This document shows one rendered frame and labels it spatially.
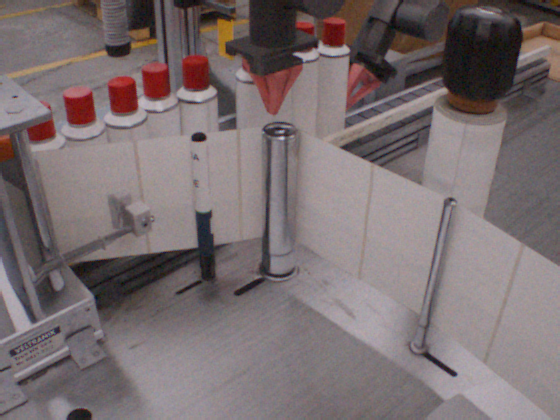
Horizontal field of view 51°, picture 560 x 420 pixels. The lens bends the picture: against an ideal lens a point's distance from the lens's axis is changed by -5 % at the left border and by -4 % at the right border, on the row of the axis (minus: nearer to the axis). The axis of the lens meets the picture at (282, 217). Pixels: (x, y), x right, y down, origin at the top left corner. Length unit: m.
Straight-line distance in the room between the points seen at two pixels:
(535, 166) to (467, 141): 0.45
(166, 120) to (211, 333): 0.26
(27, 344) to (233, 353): 0.21
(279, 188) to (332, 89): 0.32
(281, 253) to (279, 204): 0.07
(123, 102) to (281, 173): 0.20
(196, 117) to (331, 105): 0.25
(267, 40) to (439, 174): 0.26
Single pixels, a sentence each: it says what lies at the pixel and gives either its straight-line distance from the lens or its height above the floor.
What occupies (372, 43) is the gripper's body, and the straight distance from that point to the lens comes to 0.99.
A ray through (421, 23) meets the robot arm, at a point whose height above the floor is 1.08.
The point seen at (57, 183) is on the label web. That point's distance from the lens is 0.66.
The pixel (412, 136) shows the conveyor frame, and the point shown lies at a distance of 1.10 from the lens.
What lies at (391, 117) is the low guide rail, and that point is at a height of 0.91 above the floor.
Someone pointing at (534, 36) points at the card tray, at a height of 0.84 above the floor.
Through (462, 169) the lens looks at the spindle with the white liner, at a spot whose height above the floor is 1.00.
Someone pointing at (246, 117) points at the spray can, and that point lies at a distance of 0.83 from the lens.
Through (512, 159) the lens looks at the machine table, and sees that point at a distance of 1.14.
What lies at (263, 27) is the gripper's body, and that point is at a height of 1.13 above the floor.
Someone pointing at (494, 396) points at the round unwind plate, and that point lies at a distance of 0.62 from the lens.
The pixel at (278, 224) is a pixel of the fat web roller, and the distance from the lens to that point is 0.67.
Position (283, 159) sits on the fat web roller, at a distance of 0.62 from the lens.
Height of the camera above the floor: 1.35
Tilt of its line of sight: 35 degrees down
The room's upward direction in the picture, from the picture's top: 1 degrees clockwise
